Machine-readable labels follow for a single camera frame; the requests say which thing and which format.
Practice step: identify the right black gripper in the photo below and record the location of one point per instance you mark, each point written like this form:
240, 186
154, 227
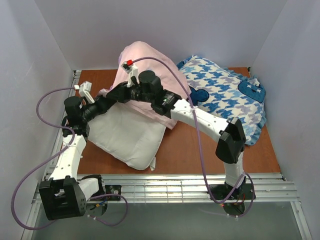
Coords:
139, 91

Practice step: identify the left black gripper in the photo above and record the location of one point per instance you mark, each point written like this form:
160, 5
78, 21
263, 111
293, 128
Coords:
100, 102

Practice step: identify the white pillow yellow edge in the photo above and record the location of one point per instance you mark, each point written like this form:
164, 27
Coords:
127, 135

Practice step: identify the pink pillowcase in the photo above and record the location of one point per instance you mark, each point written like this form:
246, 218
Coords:
158, 76

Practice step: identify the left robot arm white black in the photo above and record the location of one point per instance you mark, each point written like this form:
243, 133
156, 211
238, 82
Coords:
63, 195

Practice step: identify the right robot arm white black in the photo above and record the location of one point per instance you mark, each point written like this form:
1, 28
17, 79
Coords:
228, 134

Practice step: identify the blue white houndstooth pillow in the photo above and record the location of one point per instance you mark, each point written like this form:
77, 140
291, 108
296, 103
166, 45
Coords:
226, 94

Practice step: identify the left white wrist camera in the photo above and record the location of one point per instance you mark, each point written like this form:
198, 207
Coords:
85, 91

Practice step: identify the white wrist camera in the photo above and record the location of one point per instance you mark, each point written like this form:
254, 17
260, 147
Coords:
85, 91
131, 69

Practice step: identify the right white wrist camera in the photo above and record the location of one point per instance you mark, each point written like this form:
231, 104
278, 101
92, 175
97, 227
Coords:
131, 69

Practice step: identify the aluminium left side rail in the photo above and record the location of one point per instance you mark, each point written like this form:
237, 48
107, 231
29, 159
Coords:
66, 137

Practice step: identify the aluminium rail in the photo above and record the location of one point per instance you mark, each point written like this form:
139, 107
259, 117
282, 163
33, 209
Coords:
170, 188
66, 137

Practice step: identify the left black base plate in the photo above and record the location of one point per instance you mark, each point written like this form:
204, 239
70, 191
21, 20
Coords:
114, 192

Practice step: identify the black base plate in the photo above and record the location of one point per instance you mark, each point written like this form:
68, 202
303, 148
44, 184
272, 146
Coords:
114, 192
244, 192

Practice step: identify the aluminium front rail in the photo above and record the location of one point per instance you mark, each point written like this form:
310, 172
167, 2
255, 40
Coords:
170, 188

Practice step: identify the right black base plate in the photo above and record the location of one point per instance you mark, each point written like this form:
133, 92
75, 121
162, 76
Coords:
244, 192

